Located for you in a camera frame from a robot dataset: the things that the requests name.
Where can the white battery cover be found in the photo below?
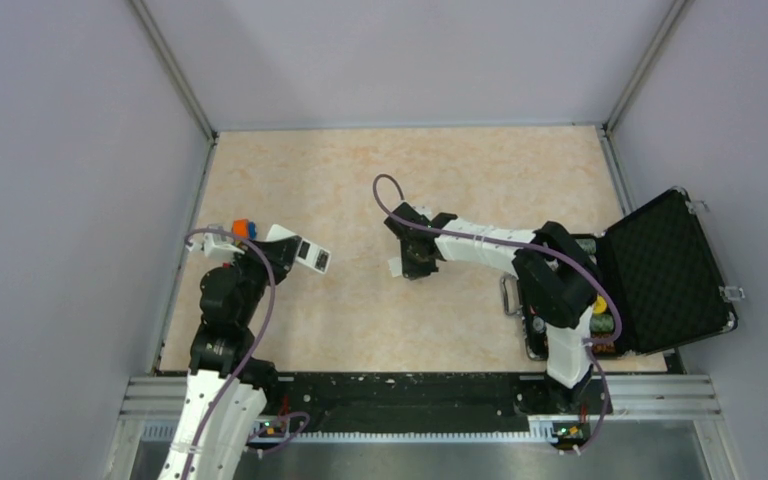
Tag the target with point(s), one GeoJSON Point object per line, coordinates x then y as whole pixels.
{"type": "Point", "coordinates": [395, 267]}

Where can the green blue chip stack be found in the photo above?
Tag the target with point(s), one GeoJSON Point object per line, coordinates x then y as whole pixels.
{"type": "Point", "coordinates": [602, 324]}

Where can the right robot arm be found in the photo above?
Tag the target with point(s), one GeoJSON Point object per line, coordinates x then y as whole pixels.
{"type": "Point", "coordinates": [556, 279]}

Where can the white remote control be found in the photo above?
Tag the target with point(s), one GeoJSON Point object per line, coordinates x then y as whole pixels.
{"type": "Point", "coordinates": [305, 252]}

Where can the yellow dealer chip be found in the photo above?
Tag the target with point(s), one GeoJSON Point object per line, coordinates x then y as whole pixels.
{"type": "Point", "coordinates": [600, 306]}

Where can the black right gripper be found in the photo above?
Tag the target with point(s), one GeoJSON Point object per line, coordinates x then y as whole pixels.
{"type": "Point", "coordinates": [413, 272]}

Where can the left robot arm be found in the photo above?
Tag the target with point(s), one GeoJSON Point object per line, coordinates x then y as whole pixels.
{"type": "Point", "coordinates": [226, 387]}

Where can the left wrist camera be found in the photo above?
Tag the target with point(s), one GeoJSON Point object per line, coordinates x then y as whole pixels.
{"type": "Point", "coordinates": [215, 247]}

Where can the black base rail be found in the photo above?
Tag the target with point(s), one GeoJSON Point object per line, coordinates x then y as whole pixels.
{"type": "Point", "coordinates": [471, 407]}

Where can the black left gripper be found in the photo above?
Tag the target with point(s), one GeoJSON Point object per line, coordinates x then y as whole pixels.
{"type": "Point", "coordinates": [279, 255]}

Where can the colourful toy block truck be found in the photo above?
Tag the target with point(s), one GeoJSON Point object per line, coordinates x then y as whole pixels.
{"type": "Point", "coordinates": [244, 228]}

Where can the orange blue chip stack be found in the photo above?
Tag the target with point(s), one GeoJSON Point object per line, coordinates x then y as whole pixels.
{"type": "Point", "coordinates": [604, 349]}

